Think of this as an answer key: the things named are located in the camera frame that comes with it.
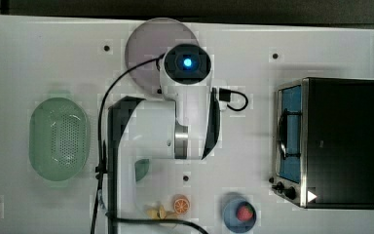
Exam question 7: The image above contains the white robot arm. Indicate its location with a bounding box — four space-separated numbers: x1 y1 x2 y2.
103 44 220 234

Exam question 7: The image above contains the black toaster oven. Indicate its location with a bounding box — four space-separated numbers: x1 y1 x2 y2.
269 77 374 210

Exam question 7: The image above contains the green mug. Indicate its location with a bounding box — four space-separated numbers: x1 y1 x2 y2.
134 159 150 182

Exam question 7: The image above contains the pink round plate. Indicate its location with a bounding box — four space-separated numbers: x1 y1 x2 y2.
125 18 199 98

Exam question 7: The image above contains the orange slice toy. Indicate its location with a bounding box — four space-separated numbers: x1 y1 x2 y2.
172 195 190 215

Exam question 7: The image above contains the yellow banana peel toy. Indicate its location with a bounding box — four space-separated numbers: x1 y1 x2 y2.
146 205 178 220

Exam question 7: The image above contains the blue small bowl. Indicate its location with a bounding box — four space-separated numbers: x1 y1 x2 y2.
222 197 257 234

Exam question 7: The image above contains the strawberry in blue bowl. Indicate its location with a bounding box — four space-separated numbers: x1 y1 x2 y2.
236 203 254 222

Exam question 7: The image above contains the green oval colander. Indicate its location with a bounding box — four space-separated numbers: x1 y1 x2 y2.
29 97 91 181

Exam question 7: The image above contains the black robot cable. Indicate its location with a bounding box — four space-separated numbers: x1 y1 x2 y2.
90 53 249 234

